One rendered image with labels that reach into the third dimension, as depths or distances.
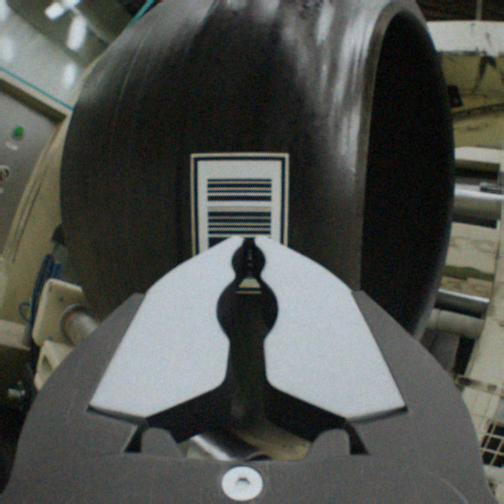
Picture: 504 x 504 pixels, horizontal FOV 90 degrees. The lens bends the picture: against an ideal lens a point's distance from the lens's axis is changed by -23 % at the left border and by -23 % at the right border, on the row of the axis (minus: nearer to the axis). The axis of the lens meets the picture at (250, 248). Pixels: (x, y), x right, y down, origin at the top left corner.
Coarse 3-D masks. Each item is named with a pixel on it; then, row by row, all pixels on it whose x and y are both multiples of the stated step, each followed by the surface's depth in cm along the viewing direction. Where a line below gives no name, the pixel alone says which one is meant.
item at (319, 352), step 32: (256, 256) 11; (288, 256) 10; (288, 288) 9; (320, 288) 9; (288, 320) 8; (320, 320) 8; (352, 320) 8; (288, 352) 7; (320, 352) 7; (352, 352) 7; (288, 384) 6; (320, 384) 6; (352, 384) 6; (384, 384) 6; (288, 416) 6; (320, 416) 6; (352, 416) 5
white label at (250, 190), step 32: (192, 160) 13; (224, 160) 13; (256, 160) 13; (192, 192) 13; (224, 192) 13; (256, 192) 13; (192, 224) 14; (224, 224) 13; (256, 224) 13; (256, 288) 14
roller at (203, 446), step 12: (72, 312) 40; (84, 312) 40; (72, 324) 38; (84, 324) 37; (96, 324) 37; (72, 336) 37; (84, 336) 35; (216, 432) 21; (228, 432) 21; (192, 444) 20; (204, 444) 20; (216, 444) 20; (228, 444) 20; (240, 444) 20; (192, 456) 20; (204, 456) 19; (216, 456) 19; (228, 456) 19; (240, 456) 19; (252, 456) 19; (264, 456) 19
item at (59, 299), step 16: (48, 288) 38; (64, 288) 39; (80, 288) 42; (48, 304) 37; (64, 304) 39; (80, 304) 41; (48, 320) 38; (64, 320) 39; (96, 320) 43; (48, 336) 37; (64, 336) 39
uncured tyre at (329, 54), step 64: (192, 0) 14; (256, 0) 13; (320, 0) 13; (384, 0) 17; (128, 64) 17; (192, 64) 13; (256, 64) 13; (320, 64) 13; (384, 64) 45; (128, 128) 15; (192, 128) 13; (256, 128) 13; (320, 128) 14; (384, 128) 55; (448, 128) 41; (64, 192) 24; (128, 192) 15; (320, 192) 14; (384, 192) 61; (448, 192) 46; (128, 256) 17; (192, 256) 14; (320, 256) 15; (384, 256) 60; (256, 320) 15; (256, 384) 17
